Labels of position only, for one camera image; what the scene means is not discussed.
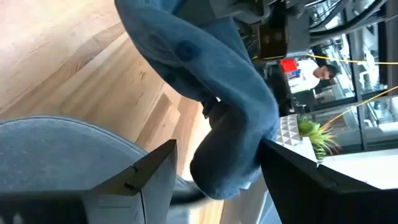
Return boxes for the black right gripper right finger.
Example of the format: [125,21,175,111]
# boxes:
[257,138,398,224]

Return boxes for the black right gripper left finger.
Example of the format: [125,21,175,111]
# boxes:
[0,139,179,224]

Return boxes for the green potted plant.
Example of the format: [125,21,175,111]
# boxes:
[275,113,341,161]

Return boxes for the clear plastic bin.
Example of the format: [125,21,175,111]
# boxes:
[217,136,398,224]

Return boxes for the red object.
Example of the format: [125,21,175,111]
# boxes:
[280,58,299,74]

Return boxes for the person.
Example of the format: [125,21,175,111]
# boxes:
[291,58,339,95]

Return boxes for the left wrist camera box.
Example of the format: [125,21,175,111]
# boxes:
[257,22,289,62]

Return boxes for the yellow cable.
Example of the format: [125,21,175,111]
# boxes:
[322,85,398,130]
[306,54,398,66]

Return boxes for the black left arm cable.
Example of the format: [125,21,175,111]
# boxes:
[307,0,389,36]

